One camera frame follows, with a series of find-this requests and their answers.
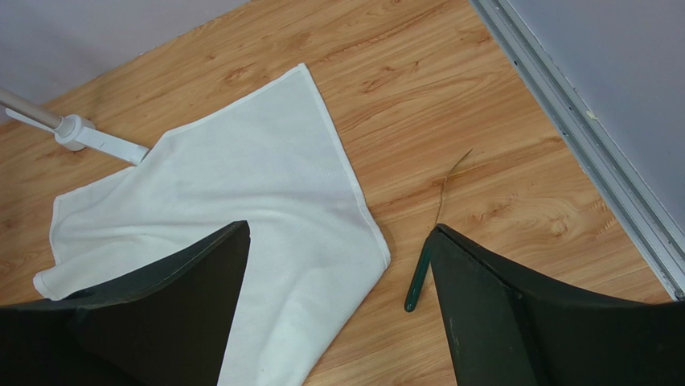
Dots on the white cloth napkin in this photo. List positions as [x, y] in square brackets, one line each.
[272, 159]

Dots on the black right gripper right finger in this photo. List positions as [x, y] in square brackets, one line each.
[507, 324]

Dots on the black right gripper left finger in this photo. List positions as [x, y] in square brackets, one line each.
[166, 323]

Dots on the white clothes rack stand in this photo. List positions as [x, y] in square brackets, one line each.
[73, 132]

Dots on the aluminium frame rail right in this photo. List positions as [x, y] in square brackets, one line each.
[653, 231]

